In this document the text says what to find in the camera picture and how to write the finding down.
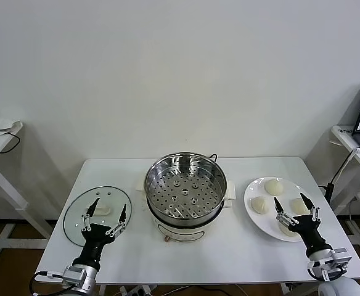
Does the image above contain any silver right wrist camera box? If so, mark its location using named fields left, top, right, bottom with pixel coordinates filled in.
left=320, top=248, right=352, bottom=281

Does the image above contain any perforated steel steamer basket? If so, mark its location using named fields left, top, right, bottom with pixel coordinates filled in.
left=136, top=150, right=237, bottom=220

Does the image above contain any glass lid with white handle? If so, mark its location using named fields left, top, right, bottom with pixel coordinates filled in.
left=63, top=185, right=133, bottom=247

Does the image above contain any white steamed baozi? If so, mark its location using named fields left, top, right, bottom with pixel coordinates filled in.
left=277, top=220, right=301, bottom=238
left=250, top=196, right=269, bottom=214
left=264, top=179, right=285, bottom=195
left=290, top=197, right=311, bottom=216

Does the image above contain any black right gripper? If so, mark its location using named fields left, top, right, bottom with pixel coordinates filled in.
left=273, top=192, right=334, bottom=256

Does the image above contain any white power strip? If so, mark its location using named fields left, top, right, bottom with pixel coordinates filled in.
left=118, top=285, right=158, bottom=296

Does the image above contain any white electric cooking pot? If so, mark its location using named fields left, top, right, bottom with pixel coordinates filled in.
left=145, top=197, right=236, bottom=245

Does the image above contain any white side table with laptop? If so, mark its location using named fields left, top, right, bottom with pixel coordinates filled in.
left=330, top=125, right=360, bottom=263

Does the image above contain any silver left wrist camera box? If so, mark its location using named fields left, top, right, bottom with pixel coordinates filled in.
left=63, top=266, right=87, bottom=286

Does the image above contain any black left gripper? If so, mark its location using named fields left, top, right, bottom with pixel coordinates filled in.
left=74, top=198, right=128, bottom=269

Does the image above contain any white round plate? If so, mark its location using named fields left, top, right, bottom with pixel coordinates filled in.
left=243, top=176, right=321, bottom=243

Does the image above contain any thin black cable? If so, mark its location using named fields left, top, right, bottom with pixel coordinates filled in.
left=0, top=129, right=21, bottom=154

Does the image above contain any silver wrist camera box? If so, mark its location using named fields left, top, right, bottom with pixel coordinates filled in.
left=320, top=248, right=352, bottom=281
left=63, top=266, right=87, bottom=286

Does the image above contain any black cylindrical post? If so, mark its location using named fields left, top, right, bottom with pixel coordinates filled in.
left=318, top=182, right=335, bottom=204

